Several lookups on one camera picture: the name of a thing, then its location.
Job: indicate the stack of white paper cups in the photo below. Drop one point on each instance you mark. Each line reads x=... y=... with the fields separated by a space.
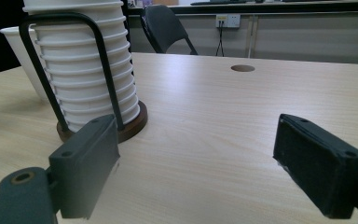
x=74 y=71

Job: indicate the white wall socket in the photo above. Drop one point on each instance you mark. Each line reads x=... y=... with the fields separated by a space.
x=231 y=20

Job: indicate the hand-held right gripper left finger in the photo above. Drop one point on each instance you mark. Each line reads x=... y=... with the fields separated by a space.
x=84 y=168

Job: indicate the single white paper cup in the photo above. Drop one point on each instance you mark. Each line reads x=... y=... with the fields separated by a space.
x=21 y=59

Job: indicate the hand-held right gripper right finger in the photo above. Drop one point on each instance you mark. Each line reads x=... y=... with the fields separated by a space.
x=317 y=161

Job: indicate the black chair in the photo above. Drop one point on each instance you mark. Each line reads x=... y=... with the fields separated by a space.
x=163 y=28

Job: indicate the grey low cabinet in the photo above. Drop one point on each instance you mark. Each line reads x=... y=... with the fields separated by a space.
x=307 y=40

